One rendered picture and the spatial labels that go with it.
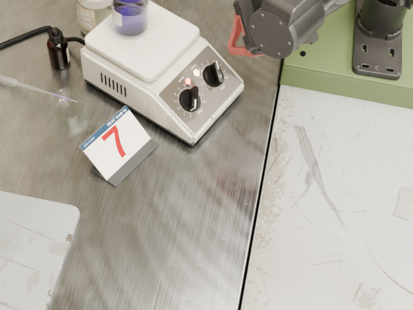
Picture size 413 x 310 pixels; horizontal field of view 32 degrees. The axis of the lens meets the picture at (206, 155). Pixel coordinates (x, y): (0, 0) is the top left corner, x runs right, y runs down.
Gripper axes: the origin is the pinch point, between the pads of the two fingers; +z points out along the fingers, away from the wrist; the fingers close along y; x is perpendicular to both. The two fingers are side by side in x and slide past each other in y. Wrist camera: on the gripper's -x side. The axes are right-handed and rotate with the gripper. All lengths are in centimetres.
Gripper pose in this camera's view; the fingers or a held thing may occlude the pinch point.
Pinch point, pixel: (240, 46)
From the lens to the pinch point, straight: 93.9
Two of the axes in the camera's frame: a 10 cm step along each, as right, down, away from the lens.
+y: -8.5, 1.7, -5.1
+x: 2.6, 9.6, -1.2
